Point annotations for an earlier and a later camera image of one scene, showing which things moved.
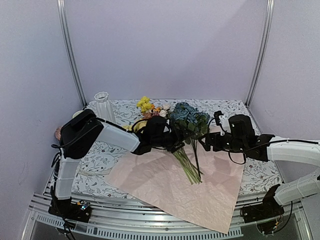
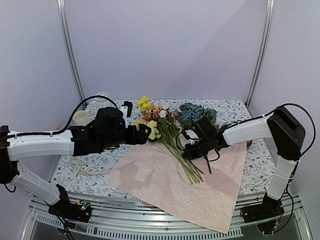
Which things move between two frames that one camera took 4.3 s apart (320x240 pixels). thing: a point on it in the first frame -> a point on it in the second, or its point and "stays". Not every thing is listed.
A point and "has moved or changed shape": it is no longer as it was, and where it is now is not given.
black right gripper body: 236,144 -> 204,147
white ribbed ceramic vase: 104,108 stays
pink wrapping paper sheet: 158,174 stays
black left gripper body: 170,142 -> 113,140
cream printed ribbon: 90,173 stays
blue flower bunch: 194,124 has moved or changed shape
